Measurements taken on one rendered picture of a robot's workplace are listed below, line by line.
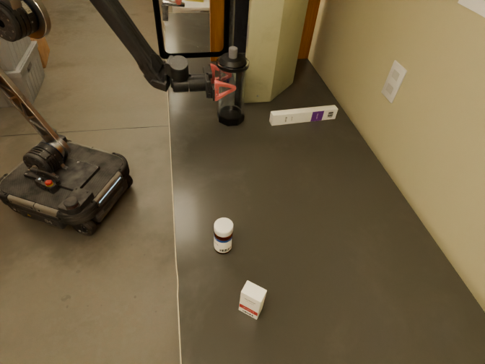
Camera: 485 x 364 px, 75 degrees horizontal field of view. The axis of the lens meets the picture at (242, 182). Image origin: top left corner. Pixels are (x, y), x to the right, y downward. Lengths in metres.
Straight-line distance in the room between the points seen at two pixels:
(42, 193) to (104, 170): 0.34
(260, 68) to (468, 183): 0.76
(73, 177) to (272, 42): 1.40
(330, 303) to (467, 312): 0.32
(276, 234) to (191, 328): 0.32
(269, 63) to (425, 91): 0.53
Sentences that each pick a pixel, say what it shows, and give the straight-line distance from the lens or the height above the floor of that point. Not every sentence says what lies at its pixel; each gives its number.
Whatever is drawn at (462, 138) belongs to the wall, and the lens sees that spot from 0.97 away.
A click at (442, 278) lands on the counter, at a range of 0.97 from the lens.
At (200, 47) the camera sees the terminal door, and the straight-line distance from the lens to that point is 1.52.
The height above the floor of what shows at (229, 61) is 1.18.
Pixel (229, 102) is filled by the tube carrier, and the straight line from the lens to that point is 1.14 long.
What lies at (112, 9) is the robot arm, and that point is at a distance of 1.02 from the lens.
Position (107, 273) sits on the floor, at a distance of 1.96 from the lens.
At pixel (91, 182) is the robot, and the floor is 0.24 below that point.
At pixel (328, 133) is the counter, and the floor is 0.94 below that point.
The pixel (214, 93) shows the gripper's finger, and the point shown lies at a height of 1.09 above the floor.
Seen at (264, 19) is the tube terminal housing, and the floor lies 1.26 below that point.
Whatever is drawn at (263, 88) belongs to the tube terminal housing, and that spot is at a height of 1.00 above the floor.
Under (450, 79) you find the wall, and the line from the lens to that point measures 1.01.
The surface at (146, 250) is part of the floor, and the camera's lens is 1.98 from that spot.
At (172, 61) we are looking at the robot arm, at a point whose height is 1.18.
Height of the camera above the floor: 1.65
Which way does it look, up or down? 46 degrees down
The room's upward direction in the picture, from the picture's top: 5 degrees clockwise
